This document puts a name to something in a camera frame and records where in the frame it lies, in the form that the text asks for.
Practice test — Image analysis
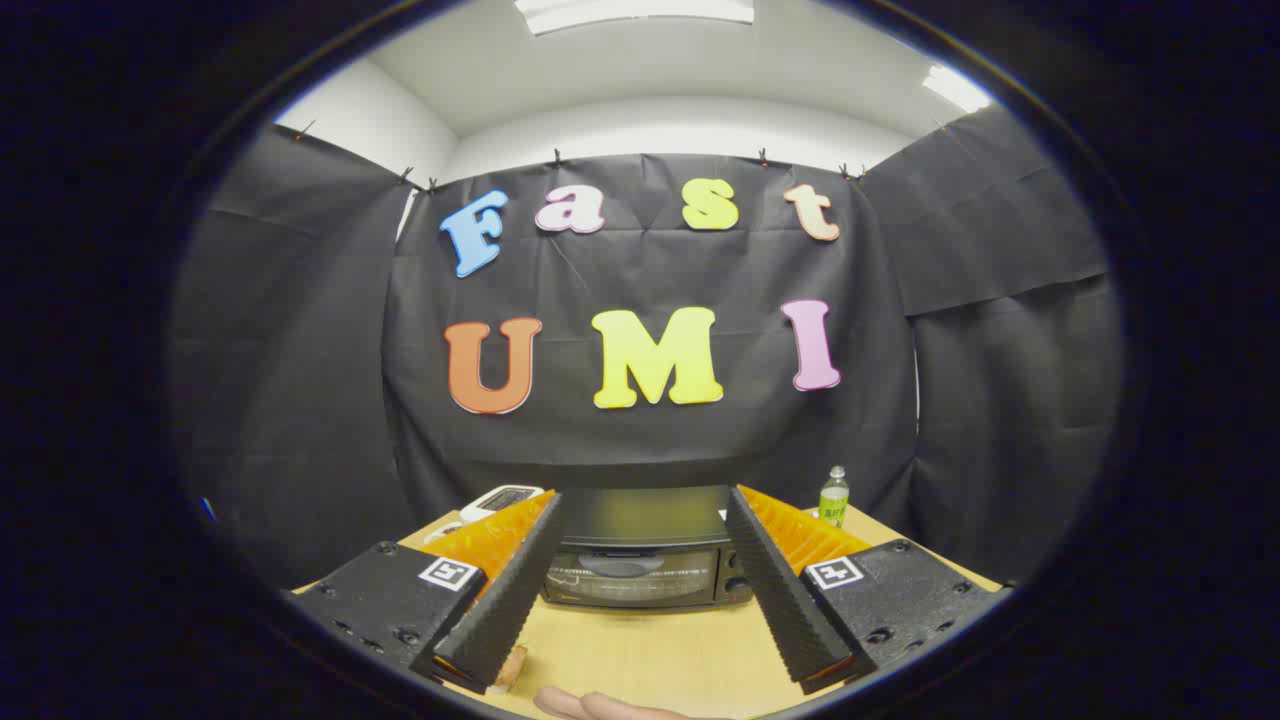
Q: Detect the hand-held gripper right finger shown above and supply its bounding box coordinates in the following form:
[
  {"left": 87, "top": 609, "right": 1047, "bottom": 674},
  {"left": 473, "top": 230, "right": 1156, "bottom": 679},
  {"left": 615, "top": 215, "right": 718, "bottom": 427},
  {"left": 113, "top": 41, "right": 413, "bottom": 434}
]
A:
[{"left": 724, "top": 485, "right": 1011, "bottom": 696}]

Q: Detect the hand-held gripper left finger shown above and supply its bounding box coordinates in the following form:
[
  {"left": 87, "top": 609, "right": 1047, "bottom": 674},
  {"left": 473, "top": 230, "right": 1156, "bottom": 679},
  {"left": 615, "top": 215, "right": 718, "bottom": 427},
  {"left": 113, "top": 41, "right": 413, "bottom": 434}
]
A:
[{"left": 290, "top": 489, "right": 567, "bottom": 696}]

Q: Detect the black toaster oven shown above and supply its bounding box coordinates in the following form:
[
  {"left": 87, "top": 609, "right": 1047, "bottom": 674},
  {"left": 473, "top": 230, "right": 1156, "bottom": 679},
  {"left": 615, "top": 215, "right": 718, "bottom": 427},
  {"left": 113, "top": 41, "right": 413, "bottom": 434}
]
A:
[{"left": 540, "top": 486, "right": 756, "bottom": 609}]

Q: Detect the white bread toaster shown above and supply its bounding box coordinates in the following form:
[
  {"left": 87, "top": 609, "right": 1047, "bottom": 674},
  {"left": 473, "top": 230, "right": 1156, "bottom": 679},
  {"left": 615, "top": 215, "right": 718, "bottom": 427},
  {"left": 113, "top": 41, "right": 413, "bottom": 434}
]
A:
[{"left": 460, "top": 485, "right": 546, "bottom": 523}]

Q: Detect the green drink bottle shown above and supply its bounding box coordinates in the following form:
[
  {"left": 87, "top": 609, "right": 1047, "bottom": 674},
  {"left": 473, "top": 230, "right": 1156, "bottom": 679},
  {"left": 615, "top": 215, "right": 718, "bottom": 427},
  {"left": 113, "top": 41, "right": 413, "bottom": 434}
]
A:
[{"left": 818, "top": 465, "right": 851, "bottom": 529}]

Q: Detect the black backdrop cloth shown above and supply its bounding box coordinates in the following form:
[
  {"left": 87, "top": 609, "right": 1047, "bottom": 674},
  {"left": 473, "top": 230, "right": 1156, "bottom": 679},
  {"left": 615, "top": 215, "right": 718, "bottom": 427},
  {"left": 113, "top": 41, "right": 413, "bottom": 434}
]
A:
[{"left": 170, "top": 105, "right": 1126, "bottom": 591}]

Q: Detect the ceiling light panel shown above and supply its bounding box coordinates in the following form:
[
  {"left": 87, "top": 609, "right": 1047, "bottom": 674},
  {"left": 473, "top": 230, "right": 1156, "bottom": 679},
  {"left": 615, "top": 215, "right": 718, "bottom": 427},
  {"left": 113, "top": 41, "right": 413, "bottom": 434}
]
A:
[{"left": 922, "top": 65, "right": 993, "bottom": 113}]

